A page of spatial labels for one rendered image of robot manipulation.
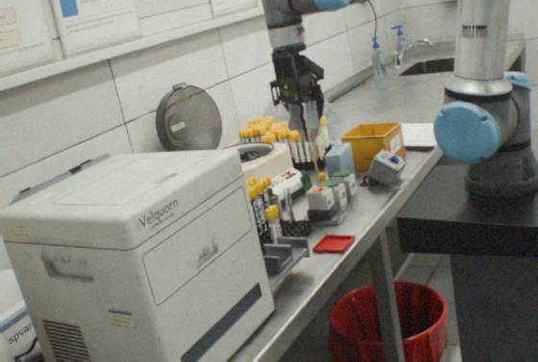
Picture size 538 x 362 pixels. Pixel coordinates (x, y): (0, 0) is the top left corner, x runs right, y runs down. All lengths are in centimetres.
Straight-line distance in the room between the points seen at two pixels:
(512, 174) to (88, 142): 100
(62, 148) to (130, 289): 77
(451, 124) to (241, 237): 40
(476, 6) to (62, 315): 80
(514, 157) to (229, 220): 58
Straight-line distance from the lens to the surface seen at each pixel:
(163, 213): 85
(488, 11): 107
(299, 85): 129
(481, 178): 127
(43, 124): 153
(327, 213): 140
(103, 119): 166
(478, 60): 108
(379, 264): 152
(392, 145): 172
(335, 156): 157
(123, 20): 175
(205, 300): 93
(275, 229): 126
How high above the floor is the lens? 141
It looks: 16 degrees down
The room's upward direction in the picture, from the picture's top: 12 degrees counter-clockwise
